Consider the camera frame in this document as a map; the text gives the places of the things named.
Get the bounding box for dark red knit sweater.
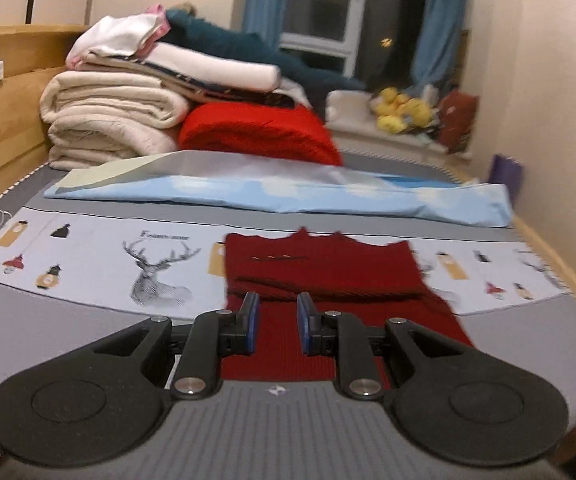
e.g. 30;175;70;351
222;229;470;382

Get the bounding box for grey printed bed sheet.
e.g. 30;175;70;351
0;168;576;422

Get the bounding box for purple bag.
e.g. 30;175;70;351
487;154;524;204

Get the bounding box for light blue folded duvet cover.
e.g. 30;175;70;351
44;151;513;228

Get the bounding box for wooden bed headboard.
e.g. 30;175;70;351
0;25;85;195

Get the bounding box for cream folded quilt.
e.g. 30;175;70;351
40;70;190;170

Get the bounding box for yellow plush toys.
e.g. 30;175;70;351
370;87;437;134

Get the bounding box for white window seat cushion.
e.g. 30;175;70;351
326;90;472;167

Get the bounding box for bright red folded blanket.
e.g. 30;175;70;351
177;102;342;166

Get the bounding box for white folded blanket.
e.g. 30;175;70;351
79;42;312;110

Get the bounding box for right blue curtain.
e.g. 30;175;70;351
410;0;466;96

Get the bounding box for pink white garment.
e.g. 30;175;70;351
66;4;171;70

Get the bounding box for teal garment on pile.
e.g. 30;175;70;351
162;8;365;90

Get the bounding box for window with white frame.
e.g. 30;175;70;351
279;0;425;93

